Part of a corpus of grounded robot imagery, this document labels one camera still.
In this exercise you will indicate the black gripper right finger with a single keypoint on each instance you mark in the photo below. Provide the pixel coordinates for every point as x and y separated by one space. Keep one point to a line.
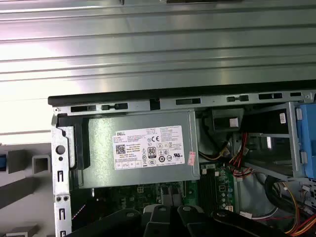
195 227

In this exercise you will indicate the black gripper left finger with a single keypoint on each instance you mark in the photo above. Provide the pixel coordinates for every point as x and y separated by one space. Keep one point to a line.
158 225

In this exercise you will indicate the green motherboard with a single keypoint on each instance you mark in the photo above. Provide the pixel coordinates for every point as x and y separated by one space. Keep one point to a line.
118 197

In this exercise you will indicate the grey power supply unit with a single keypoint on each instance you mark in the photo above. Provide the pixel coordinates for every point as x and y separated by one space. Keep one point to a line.
103 148

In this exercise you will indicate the black PC case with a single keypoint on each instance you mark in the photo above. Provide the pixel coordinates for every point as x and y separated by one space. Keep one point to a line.
98 98

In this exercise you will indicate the blue drive bay latch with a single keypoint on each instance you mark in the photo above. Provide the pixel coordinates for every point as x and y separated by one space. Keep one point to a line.
308 138

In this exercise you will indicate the grey parts rack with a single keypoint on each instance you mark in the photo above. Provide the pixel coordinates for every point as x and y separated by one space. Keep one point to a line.
14 190

